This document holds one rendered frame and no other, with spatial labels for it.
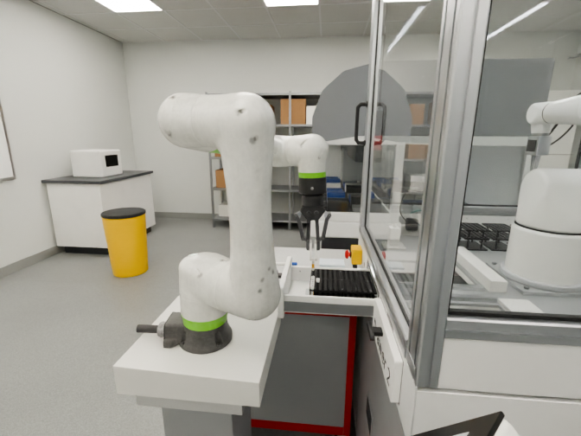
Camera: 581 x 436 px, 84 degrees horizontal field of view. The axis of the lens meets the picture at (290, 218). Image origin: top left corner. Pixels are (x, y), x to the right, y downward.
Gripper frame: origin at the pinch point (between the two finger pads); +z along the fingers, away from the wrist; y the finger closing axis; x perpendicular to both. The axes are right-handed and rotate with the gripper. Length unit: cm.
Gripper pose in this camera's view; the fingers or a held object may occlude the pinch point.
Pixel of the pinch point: (313, 250)
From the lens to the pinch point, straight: 115.7
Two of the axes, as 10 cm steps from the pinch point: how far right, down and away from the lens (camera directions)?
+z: 0.3, 9.7, 2.4
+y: -10.0, 0.1, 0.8
